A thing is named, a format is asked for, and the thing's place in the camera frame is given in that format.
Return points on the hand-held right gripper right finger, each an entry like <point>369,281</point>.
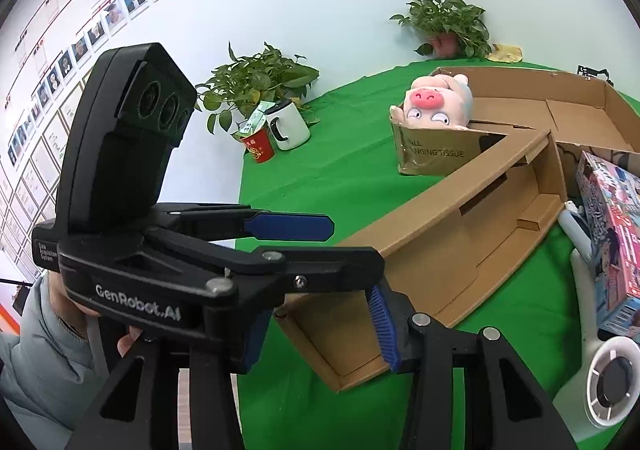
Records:
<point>384,330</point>

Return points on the leafy potted plant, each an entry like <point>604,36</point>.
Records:
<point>255,74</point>

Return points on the wall of framed certificates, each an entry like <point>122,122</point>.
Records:
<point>55,134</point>

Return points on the brown cardboard box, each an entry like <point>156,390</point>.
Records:
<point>450,240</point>

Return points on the colourful printed toy box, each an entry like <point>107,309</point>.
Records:
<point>612,230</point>

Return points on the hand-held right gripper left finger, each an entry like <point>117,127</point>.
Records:
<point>252,345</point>

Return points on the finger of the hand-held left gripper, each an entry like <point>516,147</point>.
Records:
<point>295,227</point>
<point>330,270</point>

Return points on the white hand-held fan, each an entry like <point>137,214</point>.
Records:
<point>582,290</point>

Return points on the white mug black rim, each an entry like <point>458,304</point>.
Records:
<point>292,129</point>

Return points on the potted plant pink pot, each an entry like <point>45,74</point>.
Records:
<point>450,12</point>

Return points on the person's left hand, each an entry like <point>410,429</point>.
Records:
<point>75,307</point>

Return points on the red paper cup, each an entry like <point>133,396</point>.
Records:
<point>259,147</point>

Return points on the pink pig plush toy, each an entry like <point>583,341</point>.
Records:
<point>430,99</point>

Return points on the green paper packet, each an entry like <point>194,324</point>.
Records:
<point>252,119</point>

